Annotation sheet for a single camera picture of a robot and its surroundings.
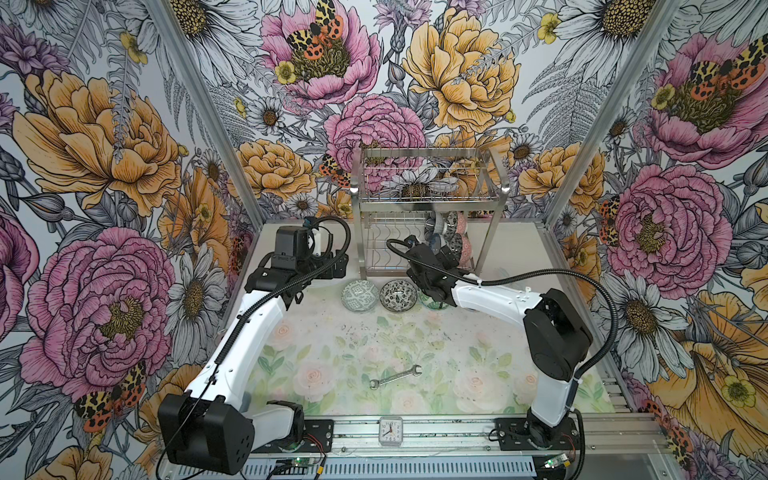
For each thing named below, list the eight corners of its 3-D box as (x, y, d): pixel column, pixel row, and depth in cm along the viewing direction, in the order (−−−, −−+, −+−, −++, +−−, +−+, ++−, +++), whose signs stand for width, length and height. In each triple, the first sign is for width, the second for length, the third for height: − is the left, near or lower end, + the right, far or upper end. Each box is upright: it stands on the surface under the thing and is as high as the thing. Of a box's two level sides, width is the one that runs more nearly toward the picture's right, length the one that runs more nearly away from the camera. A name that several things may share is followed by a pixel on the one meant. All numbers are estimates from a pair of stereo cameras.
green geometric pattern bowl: (341, 313, 98) (340, 306, 95) (344, 286, 104) (343, 280, 101) (377, 313, 98) (377, 307, 95) (378, 287, 104) (378, 280, 101)
